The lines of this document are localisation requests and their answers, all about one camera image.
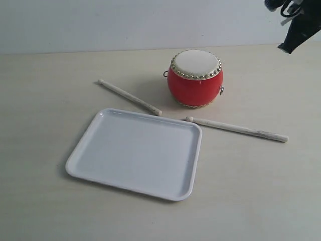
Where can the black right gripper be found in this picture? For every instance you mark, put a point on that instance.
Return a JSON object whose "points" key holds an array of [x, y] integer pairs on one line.
{"points": [[305, 23]]}

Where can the small red drum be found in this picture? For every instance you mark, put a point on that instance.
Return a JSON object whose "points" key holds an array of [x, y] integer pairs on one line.
{"points": [[195, 78]]}

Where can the white rectangular plastic tray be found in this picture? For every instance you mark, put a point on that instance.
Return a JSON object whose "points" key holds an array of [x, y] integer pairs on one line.
{"points": [[142, 153]]}

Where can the white drumstick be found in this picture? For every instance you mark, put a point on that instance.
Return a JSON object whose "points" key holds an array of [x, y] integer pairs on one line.
{"points": [[130, 97], [238, 129]]}

